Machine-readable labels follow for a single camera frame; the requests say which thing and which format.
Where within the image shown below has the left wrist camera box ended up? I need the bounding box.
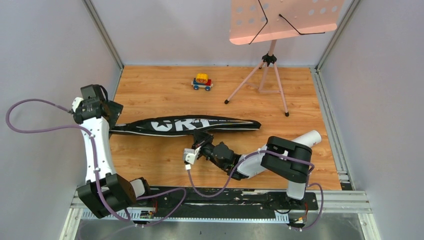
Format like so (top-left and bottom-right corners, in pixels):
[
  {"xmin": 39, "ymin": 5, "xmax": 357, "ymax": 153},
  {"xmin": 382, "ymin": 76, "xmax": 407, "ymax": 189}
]
[{"xmin": 71, "ymin": 97, "xmax": 84, "ymax": 114}]

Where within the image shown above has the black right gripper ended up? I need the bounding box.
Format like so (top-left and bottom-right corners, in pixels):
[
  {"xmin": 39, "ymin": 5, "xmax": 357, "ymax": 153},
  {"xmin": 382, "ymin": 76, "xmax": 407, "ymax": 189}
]
[{"xmin": 192, "ymin": 128, "xmax": 227, "ymax": 171}]

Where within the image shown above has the white shuttlecock tube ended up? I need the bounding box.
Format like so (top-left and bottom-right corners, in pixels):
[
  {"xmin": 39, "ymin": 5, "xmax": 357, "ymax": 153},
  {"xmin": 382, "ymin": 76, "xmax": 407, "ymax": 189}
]
[{"xmin": 292, "ymin": 130, "xmax": 322, "ymax": 148}]

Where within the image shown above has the colourful toy car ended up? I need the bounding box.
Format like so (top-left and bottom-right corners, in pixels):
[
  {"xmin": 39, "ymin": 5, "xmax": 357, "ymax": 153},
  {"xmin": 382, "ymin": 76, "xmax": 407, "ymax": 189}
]
[{"xmin": 190, "ymin": 73, "xmax": 213, "ymax": 91}]

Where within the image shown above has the black racket cover bag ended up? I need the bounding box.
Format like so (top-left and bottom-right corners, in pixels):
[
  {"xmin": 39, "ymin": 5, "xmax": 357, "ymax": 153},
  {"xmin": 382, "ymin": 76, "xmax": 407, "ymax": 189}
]
[{"xmin": 109, "ymin": 115, "xmax": 262, "ymax": 137}]

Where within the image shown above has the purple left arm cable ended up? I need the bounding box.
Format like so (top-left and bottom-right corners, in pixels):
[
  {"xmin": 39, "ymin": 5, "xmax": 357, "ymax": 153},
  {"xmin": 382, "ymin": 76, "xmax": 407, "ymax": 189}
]
[{"xmin": 5, "ymin": 98, "xmax": 188, "ymax": 228}]

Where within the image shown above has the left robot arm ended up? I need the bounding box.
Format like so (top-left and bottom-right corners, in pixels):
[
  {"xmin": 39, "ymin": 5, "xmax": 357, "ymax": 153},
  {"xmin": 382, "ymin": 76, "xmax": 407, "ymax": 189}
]
[{"xmin": 72, "ymin": 84, "xmax": 153, "ymax": 219}]

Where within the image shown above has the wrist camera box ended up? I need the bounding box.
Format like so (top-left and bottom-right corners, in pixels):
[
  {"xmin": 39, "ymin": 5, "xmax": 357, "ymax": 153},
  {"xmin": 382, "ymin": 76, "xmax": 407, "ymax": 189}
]
[
  {"xmin": 182, "ymin": 147, "xmax": 201, "ymax": 165},
  {"xmin": 71, "ymin": 97, "xmax": 84, "ymax": 114}
]

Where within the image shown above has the pink music stand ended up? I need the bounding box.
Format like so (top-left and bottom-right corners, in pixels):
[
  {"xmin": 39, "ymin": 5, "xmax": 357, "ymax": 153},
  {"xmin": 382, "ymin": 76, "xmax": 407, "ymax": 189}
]
[{"xmin": 224, "ymin": 0, "xmax": 344, "ymax": 117}]

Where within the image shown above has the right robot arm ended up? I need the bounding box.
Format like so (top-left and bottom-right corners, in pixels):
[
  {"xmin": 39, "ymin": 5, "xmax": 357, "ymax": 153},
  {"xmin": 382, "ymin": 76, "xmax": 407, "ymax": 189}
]
[{"xmin": 182, "ymin": 130, "xmax": 322, "ymax": 209}]

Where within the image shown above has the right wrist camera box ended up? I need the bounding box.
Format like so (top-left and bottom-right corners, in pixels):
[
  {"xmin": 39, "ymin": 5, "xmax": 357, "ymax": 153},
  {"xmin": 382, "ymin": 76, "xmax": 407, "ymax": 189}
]
[{"xmin": 182, "ymin": 147, "xmax": 201, "ymax": 165}]

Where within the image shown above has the grey slotted cable duct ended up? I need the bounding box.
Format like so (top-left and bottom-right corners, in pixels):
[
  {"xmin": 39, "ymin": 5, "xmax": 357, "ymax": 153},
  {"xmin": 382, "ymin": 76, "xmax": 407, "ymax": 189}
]
[{"xmin": 80, "ymin": 208, "xmax": 291, "ymax": 224}]

